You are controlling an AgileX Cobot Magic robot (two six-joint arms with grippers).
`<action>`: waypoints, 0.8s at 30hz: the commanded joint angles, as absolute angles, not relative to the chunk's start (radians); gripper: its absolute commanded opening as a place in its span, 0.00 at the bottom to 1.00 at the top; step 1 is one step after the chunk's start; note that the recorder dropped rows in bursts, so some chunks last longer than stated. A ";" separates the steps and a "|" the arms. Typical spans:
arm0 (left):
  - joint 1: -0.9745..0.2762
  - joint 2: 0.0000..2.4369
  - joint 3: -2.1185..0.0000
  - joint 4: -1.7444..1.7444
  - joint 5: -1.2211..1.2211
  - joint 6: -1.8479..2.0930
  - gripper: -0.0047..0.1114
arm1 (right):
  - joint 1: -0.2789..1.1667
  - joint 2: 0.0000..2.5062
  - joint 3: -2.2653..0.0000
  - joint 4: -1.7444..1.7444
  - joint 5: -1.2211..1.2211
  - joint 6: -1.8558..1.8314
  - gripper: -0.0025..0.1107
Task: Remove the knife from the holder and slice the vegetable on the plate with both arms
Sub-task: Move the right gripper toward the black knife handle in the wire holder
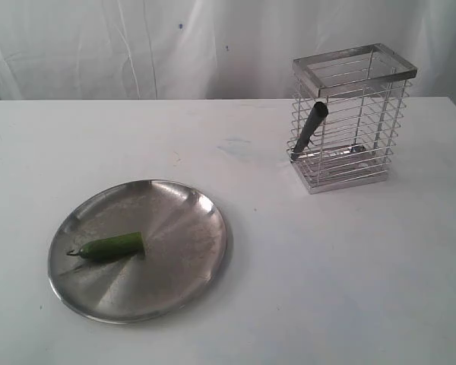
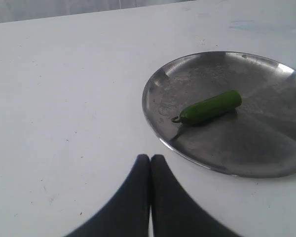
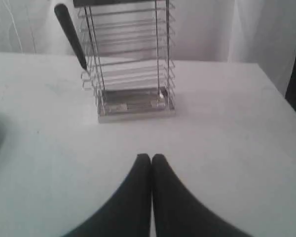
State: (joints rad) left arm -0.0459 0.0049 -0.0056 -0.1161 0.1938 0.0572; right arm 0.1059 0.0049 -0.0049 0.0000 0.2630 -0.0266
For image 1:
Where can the black kitchen knife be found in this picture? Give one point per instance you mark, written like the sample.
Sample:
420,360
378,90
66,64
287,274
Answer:
317,115

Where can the green cucumber piece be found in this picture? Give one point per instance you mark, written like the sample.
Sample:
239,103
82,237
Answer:
110,248

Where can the round stainless steel plate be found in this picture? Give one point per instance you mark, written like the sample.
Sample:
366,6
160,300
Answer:
185,244

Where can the chrome wire utensil holder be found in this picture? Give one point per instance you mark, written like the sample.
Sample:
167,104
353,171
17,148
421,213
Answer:
364,89

